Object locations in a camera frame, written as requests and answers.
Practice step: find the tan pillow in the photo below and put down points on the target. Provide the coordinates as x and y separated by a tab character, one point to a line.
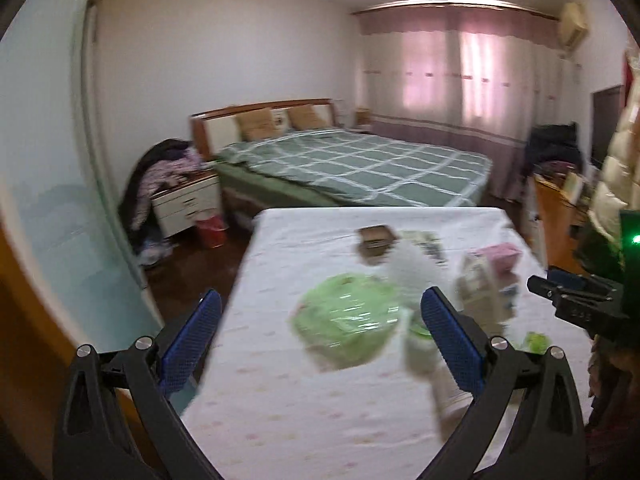
305	117

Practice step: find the dark brown cabinet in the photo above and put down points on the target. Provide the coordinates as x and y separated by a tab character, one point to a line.
607	125

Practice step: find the beige carton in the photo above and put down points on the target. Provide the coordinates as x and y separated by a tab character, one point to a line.
480	285

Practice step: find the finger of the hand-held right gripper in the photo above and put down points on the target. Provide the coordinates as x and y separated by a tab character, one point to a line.
540	286
565	277

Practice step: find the small bedside table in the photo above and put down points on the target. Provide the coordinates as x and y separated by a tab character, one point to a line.
362	119

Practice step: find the pink and white curtain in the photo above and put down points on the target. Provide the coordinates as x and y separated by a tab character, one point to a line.
450	75

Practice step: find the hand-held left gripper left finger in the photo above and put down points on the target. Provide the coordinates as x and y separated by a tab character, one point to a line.
192	340

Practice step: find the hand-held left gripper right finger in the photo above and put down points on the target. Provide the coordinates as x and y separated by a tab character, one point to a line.
450	345

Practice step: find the frosted glass wardrobe door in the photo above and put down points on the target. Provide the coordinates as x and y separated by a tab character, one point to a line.
50	185

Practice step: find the pink carton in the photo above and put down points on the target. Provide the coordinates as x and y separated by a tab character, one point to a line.
500	257

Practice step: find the small red bin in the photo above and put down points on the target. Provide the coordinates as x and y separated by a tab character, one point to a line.
210	231

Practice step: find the small brown box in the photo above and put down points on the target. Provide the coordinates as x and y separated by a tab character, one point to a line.
375	245

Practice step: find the pile of clothes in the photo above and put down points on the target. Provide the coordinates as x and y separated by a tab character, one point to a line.
150	175

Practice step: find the white cup with green rim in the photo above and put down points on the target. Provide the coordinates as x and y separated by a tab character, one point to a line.
422	360

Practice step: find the wooden desk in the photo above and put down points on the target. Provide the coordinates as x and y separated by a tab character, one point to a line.
555	210

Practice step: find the printed paper packet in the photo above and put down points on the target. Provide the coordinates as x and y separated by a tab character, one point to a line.
431	245

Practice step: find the wooden bed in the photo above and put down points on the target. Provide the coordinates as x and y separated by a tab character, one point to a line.
280	180

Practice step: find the white foam net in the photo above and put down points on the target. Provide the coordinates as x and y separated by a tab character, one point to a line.
415	270

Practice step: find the wall air conditioner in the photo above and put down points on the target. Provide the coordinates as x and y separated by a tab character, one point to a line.
572	22

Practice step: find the green plastic bag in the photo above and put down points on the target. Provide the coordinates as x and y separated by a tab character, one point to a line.
345	315

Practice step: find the white floral tablecloth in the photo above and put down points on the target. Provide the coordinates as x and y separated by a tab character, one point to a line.
280	410

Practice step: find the small green wrapper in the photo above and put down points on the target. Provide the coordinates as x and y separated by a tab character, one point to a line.
537	342

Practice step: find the black garment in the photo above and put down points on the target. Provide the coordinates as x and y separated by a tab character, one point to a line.
552	145

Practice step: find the dark patterned garment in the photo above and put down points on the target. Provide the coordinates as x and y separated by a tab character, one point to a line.
615	400

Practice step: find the white nightstand with drawers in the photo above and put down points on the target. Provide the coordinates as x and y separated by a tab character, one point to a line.
186	204

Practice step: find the green plaid duvet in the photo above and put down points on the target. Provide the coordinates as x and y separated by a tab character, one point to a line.
350	160

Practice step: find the cream down jacket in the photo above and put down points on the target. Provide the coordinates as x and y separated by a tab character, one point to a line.
620	170

